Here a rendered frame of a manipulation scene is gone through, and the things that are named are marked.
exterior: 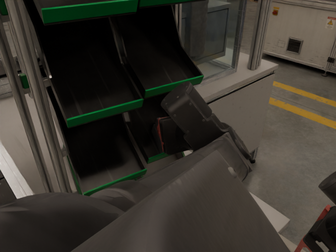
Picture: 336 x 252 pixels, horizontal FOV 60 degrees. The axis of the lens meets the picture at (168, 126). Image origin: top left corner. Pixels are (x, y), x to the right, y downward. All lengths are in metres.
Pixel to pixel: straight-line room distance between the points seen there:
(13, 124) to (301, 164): 2.13
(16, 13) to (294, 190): 2.20
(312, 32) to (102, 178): 4.03
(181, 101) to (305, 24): 4.08
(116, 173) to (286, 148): 2.31
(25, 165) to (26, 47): 0.78
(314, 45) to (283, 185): 2.47
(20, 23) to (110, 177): 0.31
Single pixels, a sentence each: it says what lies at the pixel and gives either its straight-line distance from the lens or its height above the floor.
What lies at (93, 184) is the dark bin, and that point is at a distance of 0.60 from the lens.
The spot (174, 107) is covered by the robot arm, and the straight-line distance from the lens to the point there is 0.41.
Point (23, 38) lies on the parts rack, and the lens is 0.53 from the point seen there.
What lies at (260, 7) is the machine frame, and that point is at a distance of 1.90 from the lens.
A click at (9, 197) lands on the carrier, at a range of 0.98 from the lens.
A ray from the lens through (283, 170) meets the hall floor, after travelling 2.56.
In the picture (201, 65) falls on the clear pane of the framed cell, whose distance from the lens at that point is 1.68.
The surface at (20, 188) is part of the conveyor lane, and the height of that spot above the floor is 0.95.
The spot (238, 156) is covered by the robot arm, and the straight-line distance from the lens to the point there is 0.35.
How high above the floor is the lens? 1.61
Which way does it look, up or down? 34 degrees down
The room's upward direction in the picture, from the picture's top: straight up
